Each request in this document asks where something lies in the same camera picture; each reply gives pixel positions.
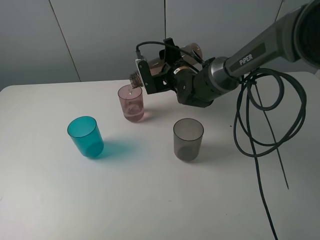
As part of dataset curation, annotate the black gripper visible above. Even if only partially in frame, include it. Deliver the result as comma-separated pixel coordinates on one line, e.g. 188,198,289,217
159,37,214,108

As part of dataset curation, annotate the smoky translucent water bottle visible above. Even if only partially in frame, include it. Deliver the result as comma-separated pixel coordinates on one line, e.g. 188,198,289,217
129,38,204,94

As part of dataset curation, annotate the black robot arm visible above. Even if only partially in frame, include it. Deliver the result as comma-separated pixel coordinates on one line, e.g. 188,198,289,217
159,0,320,108

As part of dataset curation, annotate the pink translucent plastic cup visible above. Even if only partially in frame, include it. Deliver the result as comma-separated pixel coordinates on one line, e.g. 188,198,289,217
117,84,144,123

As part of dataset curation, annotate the grey translucent plastic cup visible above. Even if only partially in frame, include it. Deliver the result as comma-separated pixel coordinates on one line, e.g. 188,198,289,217
173,118,204,162

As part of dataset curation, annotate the teal plastic cup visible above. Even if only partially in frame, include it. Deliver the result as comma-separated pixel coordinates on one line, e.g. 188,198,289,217
67,116,104,158

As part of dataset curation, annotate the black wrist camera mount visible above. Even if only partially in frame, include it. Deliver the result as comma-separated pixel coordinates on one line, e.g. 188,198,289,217
129,58,175,95

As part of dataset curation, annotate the black cable bundle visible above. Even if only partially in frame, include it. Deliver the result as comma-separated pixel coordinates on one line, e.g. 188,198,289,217
233,67,308,240

